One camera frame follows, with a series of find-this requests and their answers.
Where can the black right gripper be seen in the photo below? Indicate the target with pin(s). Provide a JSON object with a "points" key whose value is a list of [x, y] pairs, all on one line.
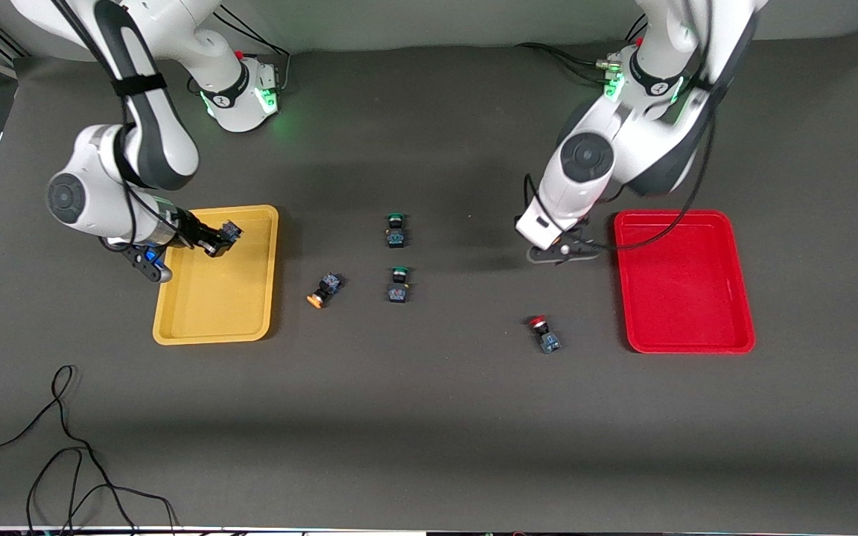
{"points": [[189, 230]]}

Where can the red plastic tray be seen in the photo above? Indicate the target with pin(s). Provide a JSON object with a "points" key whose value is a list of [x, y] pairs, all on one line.
{"points": [[686, 283]]}

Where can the green push button switch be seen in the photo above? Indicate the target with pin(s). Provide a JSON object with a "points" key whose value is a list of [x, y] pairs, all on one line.
{"points": [[396, 232], [398, 286]]}

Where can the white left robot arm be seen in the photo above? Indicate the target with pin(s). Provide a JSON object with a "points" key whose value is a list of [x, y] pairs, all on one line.
{"points": [[652, 149]]}

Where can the dark grey table mat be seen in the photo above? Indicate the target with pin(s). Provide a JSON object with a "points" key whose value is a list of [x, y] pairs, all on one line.
{"points": [[429, 409]]}

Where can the red push button switch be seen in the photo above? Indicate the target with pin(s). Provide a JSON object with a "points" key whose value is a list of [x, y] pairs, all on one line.
{"points": [[546, 336]]}

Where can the yellow plastic tray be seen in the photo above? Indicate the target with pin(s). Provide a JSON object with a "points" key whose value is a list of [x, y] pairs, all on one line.
{"points": [[228, 298]]}

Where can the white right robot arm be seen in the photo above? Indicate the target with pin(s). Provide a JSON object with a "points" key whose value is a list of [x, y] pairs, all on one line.
{"points": [[157, 141]]}

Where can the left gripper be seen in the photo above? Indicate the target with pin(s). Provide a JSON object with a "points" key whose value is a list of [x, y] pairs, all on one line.
{"points": [[579, 230]]}

